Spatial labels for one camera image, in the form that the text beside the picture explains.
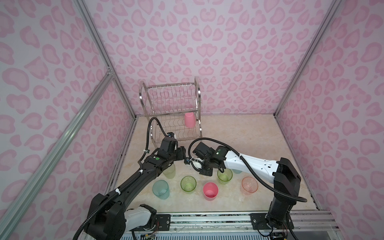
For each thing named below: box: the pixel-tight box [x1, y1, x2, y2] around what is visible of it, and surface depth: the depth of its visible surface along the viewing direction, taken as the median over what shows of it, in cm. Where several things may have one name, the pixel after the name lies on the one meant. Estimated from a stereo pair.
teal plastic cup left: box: [152, 179, 170, 200], surface depth 77 cm
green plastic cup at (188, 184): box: [180, 175, 197, 195], surface depth 82 cm
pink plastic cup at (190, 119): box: [184, 112, 196, 128], surface depth 105 cm
